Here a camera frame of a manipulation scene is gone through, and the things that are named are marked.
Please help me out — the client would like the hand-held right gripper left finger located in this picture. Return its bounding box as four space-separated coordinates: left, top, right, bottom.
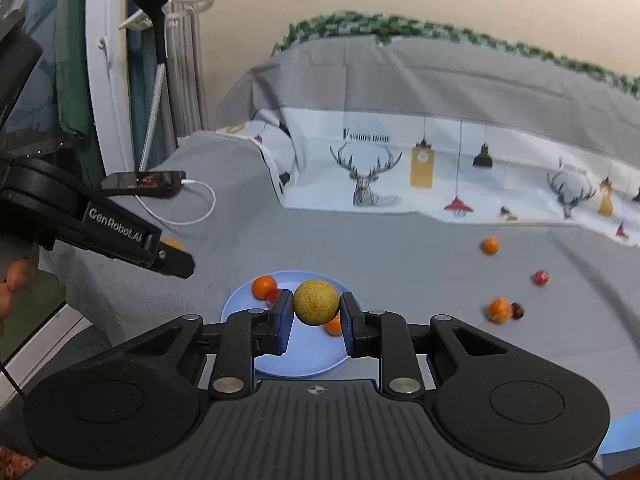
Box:
117 290 295 402

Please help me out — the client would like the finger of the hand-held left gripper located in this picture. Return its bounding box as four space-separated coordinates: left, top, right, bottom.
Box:
151 241 195 282

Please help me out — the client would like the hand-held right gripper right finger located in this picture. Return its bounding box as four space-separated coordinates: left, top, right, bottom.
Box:
338 292 507 400

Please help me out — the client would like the yellow-green round fruit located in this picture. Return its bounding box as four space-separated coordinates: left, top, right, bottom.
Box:
293 278 342 327

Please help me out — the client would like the blue round plate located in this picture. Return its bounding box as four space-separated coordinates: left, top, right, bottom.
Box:
220 270 354 380

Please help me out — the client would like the person's left hand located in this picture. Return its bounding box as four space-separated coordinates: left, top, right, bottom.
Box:
0 258 38 322

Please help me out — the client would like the black smartphone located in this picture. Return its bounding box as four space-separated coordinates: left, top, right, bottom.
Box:
101 170 187 197

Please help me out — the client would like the pale patched orange tangerine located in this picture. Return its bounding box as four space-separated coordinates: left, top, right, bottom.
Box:
487 298 514 324

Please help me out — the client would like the grey curtain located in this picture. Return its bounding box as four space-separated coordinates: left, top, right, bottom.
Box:
166 0 209 137

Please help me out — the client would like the black gooseneck phone holder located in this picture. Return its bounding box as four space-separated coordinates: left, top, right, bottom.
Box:
130 0 169 174

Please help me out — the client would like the grey deer printed duvet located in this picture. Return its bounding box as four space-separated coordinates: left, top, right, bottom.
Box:
215 35 640 249

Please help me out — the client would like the red patterned cloth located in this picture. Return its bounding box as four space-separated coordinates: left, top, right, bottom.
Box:
0 444 40 480

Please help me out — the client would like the light blue mat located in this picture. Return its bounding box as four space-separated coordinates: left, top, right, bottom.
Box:
596 412 640 457

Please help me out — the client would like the green checked blanket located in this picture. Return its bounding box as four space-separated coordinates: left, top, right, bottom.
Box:
272 9 640 99

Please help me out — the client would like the white charging cable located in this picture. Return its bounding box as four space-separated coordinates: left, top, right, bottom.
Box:
135 177 217 226

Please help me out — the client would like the white window frame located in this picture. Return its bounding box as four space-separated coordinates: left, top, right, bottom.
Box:
84 0 139 177

